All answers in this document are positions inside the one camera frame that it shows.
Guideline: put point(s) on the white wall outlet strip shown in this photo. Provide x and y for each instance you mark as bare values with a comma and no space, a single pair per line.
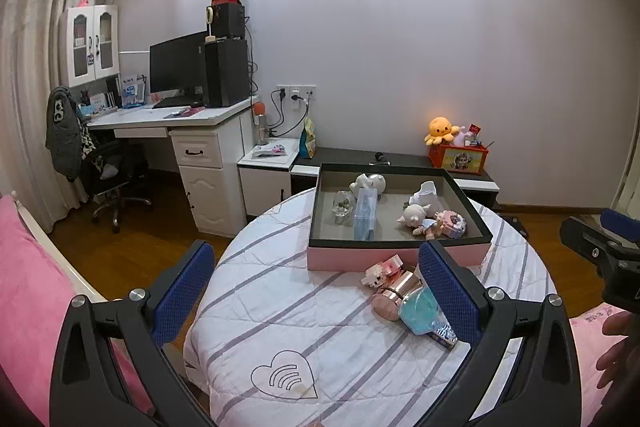
300,89

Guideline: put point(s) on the pig doll figurine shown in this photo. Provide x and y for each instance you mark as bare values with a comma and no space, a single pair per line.
416,217

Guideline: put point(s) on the black speaker box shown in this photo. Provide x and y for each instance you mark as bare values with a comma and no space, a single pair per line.
231,21

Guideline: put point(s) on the snack bag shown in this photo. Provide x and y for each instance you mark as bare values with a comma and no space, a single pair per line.
308,139

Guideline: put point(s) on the white astronaut figurine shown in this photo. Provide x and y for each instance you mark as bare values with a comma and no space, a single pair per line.
370,184

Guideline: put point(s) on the red storage box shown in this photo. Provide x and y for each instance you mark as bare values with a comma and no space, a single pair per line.
457,159

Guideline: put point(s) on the pink notebook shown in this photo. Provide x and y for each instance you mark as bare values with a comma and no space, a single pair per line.
185,112

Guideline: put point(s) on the beige curtain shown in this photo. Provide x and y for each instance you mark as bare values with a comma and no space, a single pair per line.
30,67

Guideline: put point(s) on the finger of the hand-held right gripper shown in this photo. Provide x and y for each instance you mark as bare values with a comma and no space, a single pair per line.
585,242
622,222

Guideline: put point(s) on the blue printed package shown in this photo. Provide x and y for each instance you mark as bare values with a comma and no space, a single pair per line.
132,92

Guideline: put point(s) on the black computer tower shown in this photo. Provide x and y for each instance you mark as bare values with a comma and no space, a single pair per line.
226,74

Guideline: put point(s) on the square glass perfume bottle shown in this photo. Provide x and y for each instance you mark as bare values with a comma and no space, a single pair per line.
342,207

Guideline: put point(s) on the pink blanket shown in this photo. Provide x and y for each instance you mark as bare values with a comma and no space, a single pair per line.
35,287

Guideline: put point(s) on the black computer monitor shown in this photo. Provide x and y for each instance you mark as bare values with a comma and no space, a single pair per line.
175,64

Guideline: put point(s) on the white wall cabinet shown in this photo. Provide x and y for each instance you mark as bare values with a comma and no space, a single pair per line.
90,44

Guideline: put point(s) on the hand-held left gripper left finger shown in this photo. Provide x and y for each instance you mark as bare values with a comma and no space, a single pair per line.
182,294

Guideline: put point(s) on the white bed frame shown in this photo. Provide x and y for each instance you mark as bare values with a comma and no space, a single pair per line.
60,257

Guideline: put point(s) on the pink block figure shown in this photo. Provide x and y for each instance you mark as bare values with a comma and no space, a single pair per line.
382,272

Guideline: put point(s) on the grey jacket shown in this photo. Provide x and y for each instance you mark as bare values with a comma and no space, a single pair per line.
65,137

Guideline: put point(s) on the pink box with black rim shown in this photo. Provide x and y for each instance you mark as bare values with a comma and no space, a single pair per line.
400,252

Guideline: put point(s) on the white desk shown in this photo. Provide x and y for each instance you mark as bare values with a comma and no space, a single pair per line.
205,167

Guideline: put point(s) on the small black object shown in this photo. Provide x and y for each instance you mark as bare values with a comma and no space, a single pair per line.
380,157

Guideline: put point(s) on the white nightstand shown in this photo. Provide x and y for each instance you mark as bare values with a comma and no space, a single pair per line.
265,187

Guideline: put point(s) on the round table with striped cloth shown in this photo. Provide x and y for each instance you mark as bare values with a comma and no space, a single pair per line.
300,307

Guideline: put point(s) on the black floor item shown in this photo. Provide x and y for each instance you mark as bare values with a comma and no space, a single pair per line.
515,224

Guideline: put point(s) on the clear plastic box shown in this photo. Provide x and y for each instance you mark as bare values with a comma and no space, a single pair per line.
365,214

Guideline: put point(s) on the round white desk lamp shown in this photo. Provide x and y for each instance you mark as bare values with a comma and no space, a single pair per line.
211,17

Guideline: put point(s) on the bottle with orange cap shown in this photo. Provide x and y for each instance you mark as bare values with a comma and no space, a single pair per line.
260,127

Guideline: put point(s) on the black office chair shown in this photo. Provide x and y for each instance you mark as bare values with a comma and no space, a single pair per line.
112,167

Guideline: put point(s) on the blue bottle with pink cap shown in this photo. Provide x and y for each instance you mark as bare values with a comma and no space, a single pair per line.
417,307

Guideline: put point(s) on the black low cabinet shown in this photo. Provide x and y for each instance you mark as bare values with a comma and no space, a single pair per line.
345,156

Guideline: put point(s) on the small silver blue box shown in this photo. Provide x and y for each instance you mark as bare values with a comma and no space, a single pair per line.
444,336

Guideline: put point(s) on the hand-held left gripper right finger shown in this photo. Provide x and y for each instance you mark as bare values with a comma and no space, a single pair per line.
450,294

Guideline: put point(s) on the pink plush toy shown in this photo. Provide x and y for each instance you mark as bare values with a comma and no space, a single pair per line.
466,136

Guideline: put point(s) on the orange octopus plush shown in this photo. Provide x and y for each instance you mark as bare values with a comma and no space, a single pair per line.
441,129

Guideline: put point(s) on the pink printed cloth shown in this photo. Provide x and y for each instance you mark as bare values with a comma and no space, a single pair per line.
585,357

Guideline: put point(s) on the small pink cube toy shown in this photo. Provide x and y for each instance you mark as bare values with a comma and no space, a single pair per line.
452,224

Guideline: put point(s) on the person's right hand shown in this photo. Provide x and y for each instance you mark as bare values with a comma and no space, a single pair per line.
617,347

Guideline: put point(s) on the black keyboard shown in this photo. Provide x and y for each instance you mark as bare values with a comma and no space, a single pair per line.
175,103

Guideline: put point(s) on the printed papers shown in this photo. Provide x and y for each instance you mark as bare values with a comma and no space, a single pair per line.
269,150

